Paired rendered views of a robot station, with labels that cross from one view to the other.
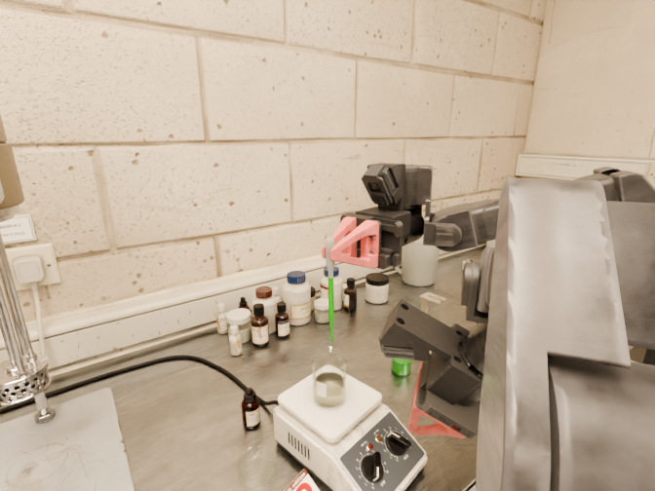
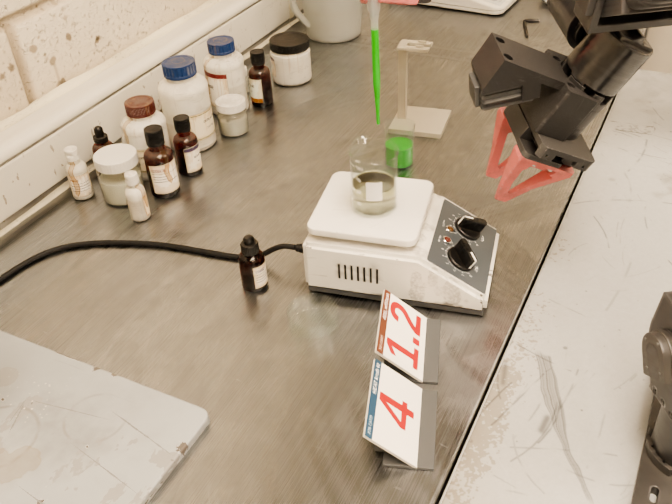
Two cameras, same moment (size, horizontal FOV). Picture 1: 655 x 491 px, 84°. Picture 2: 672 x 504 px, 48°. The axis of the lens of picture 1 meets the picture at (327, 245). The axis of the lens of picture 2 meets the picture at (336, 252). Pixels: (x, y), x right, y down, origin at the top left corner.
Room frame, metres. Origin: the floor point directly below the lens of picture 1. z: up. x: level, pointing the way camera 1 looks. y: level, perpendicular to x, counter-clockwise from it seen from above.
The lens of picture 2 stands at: (-0.13, 0.33, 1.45)
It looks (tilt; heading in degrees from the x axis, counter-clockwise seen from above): 38 degrees down; 334
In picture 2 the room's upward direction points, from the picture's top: 3 degrees counter-clockwise
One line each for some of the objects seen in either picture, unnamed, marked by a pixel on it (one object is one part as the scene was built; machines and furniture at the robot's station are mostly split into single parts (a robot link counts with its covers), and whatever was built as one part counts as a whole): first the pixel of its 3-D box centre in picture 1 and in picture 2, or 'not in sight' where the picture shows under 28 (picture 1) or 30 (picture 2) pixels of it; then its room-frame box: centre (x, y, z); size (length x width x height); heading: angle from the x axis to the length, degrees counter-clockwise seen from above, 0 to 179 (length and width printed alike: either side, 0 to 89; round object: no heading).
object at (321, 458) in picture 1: (342, 430); (395, 241); (0.45, -0.02, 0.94); 0.22 x 0.13 x 0.08; 46
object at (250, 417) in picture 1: (250, 405); (251, 260); (0.50, 0.13, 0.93); 0.03 x 0.03 x 0.07
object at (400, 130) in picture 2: (402, 358); (399, 143); (0.65, -0.15, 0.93); 0.04 x 0.04 x 0.06
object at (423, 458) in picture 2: not in sight; (402, 412); (0.25, 0.09, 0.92); 0.09 x 0.06 x 0.04; 144
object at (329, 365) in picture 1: (329, 377); (372, 176); (0.46, 0.00, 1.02); 0.06 x 0.05 x 0.08; 179
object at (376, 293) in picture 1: (376, 287); (290, 58); (0.98, -0.14, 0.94); 0.07 x 0.07 x 0.07
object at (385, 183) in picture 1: (380, 199); not in sight; (0.54, -0.08, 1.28); 0.07 x 0.06 x 0.11; 47
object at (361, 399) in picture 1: (329, 398); (372, 206); (0.46, 0.00, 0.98); 0.12 x 0.12 x 0.01; 46
